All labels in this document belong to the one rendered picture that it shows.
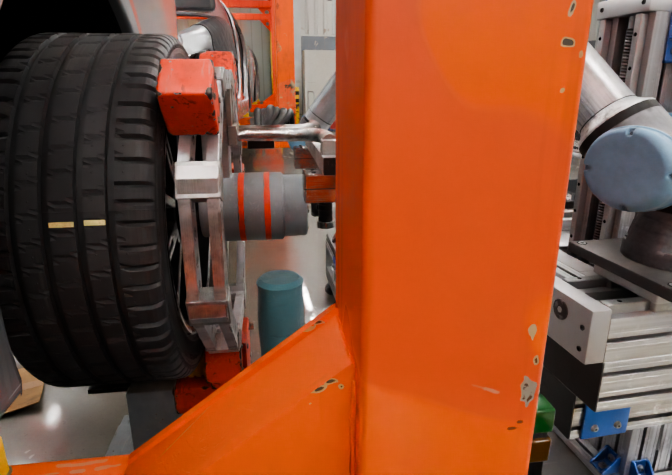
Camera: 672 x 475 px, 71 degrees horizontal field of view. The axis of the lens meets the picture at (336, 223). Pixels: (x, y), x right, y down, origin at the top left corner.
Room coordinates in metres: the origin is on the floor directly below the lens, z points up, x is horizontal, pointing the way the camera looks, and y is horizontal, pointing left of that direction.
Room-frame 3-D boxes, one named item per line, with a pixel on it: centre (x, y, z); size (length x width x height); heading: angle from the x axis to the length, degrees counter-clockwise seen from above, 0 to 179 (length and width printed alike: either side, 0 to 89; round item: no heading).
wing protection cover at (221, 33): (3.87, 0.93, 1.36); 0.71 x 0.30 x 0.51; 8
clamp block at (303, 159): (1.14, 0.06, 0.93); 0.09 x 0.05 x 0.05; 98
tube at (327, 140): (0.86, 0.10, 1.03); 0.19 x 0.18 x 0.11; 98
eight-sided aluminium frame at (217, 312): (0.94, 0.24, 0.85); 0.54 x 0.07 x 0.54; 8
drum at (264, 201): (0.95, 0.17, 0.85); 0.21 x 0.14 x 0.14; 98
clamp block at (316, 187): (0.80, 0.01, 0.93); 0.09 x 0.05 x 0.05; 98
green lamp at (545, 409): (0.58, -0.28, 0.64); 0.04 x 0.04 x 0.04; 8
